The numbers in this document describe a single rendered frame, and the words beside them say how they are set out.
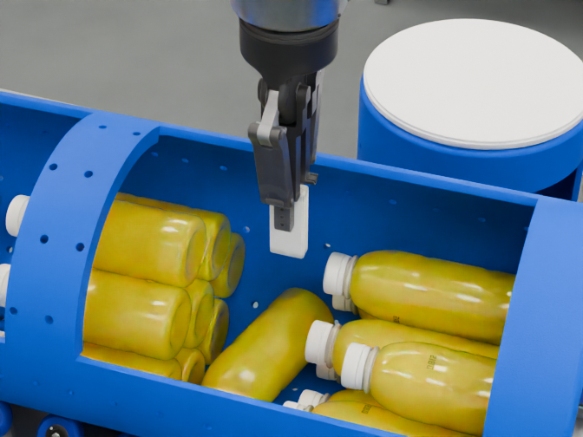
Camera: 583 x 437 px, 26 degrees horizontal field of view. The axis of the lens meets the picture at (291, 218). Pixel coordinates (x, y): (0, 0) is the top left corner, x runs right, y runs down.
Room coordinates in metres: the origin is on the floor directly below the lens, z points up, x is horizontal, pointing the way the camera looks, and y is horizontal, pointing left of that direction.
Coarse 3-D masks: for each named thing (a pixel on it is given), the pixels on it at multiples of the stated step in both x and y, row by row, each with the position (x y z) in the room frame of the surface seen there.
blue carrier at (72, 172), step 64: (0, 128) 1.06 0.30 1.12; (64, 128) 1.03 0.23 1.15; (128, 128) 0.91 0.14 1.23; (192, 128) 0.93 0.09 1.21; (0, 192) 1.06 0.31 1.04; (64, 192) 0.83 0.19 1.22; (128, 192) 1.02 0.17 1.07; (192, 192) 1.00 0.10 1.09; (256, 192) 0.98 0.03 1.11; (320, 192) 0.95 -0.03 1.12; (384, 192) 0.93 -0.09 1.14; (448, 192) 0.90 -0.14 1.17; (512, 192) 0.83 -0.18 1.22; (0, 256) 1.02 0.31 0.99; (64, 256) 0.78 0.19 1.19; (256, 256) 0.97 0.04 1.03; (320, 256) 0.95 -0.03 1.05; (448, 256) 0.92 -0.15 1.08; (512, 256) 0.90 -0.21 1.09; (576, 256) 0.74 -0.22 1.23; (0, 320) 0.95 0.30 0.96; (64, 320) 0.75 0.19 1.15; (512, 320) 0.69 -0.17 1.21; (576, 320) 0.68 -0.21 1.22; (0, 384) 0.76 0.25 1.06; (64, 384) 0.74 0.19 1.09; (128, 384) 0.72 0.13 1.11; (192, 384) 0.71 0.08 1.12; (320, 384) 0.86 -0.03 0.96; (512, 384) 0.65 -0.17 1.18; (576, 384) 0.65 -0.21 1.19
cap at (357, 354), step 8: (352, 344) 0.76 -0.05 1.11; (360, 344) 0.76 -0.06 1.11; (352, 352) 0.75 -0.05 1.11; (360, 352) 0.75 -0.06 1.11; (368, 352) 0.75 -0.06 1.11; (344, 360) 0.74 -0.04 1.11; (352, 360) 0.74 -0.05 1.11; (360, 360) 0.74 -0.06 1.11; (344, 368) 0.74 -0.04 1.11; (352, 368) 0.74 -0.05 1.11; (360, 368) 0.74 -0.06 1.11; (344, 376) 0.74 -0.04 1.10; (352, 376) 0.73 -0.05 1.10; (360, 376) 0.73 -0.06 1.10; (344, 384) 0.74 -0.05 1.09; (352, 384) 0.73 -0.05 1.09; (360, 384) 0.73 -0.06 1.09
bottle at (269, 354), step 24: (264, 312) 0.88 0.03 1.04; (288, 312) 0.87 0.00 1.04; (312, 312) 0.88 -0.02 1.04; (240, 336) 0.85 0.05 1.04; (264, 336) 0.84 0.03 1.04; (288, 336) 0.84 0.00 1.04; (216, 360) 0.82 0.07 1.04; (240, 360) 0.81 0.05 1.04; (264, 360) 0.81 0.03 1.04; (288, 360) 0.82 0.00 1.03; (216, 384) 0.79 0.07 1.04; (240, 384) 0.79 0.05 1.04; (264, 384) 0.79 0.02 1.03; (288, 384) 0.82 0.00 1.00
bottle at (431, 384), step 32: (384, 352) 0.75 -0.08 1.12; (416, 352) 0.74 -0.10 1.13; (448, 352) 0.74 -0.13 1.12; (384, 384) 0.72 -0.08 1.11; (416, 384) 0.71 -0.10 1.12; (448, 384) 0.71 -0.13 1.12; (480, 384) 0.71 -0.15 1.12; (416, 416) 0.70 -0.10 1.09; (448, 416) 0.69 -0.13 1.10; (480, 416) 0.69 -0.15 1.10
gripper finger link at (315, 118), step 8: (320, 72) 0.86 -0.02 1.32; (320, 80) 0.86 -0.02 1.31; (320, 88) 0.87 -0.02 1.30; (320, 96) 0.87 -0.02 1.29; (320, 104) 0.87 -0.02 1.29; (312, 120) 0.85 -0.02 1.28; (312, 128) 0.85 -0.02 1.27; (312, 136) 0.85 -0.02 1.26; (312, 144) 0.85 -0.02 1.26; (312, 152) 0.85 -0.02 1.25; (312, 160) 0.85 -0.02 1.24
